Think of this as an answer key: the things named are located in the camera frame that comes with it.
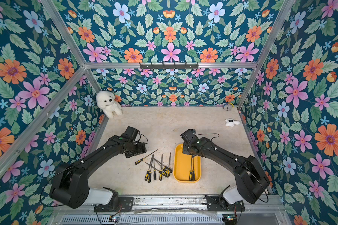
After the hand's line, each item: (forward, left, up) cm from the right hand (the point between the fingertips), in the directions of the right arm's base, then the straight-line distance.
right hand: (187, 149), depth 86 cm
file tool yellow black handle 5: (-16, +22, -7) cm, 28 cm away
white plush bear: (+32, +60, +11) cm, 69 cm away
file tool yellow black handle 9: (-14, +11, -6) cm, 19 cm away
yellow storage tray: (-8, +3, -6) cm, 11 cm away
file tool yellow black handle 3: (-4, +28, -7) cm, 30 cm away
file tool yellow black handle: (-12, -2, -7) cm, 14 cm away
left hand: (-1, +27, 0) cm, 27 cm away
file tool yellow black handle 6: (-13, +20, -7) cm, 24 cm away
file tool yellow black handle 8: (-10, +13, -6) cm, 17 cm away
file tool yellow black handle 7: (-12, +16, -7) cm, 21 cm away
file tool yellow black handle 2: (-11, -4, -8) cm, 14 cm away
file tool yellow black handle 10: (-11, +14, -7) cm, 19 cm away
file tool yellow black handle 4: (-12, +24, -8) cm, 28 cm away
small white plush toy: (+26, -34, -5) cm, 43 cm away
